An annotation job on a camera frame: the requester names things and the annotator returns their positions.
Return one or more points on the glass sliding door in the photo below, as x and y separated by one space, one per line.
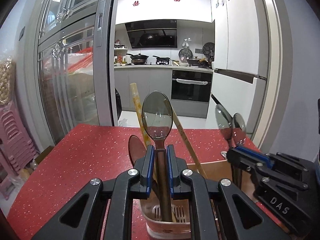
105 55

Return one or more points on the white refrigerator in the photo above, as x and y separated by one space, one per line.
240 30

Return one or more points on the black built-in oven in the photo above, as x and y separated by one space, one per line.
190 92

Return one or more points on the round grey trivet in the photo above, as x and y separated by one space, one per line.
185 54

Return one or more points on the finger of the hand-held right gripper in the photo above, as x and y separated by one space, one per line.
240 160
257 155

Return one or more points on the red plastic basket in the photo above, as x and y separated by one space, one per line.
83 58

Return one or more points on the black frying pan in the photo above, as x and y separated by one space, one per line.
162 59
138 58

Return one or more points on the white towel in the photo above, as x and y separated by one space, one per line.
191 82

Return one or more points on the clear bag of pale nuts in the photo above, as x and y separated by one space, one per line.
6 85

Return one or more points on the dark wall switch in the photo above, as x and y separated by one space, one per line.
22 33

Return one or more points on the wooden chopstick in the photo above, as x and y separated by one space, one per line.
137 105
183 135

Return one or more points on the beige plastic cutlery holder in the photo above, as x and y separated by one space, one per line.
160 226

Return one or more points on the black trash bag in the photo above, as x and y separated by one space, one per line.
118 103

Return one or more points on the round dark trivet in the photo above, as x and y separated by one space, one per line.
208 49

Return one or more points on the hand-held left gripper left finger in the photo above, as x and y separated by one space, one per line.
150 170

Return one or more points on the black range hood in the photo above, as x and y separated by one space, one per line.
150 25

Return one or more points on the black wok with food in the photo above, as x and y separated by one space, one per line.
198 62

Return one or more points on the condiment bottle rack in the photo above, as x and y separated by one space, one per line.
121 55

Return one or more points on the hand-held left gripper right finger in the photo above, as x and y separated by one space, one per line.
170 170

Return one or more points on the grey wall socket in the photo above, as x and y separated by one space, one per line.
197 51

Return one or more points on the stack of pink stools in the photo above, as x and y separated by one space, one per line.
15 135

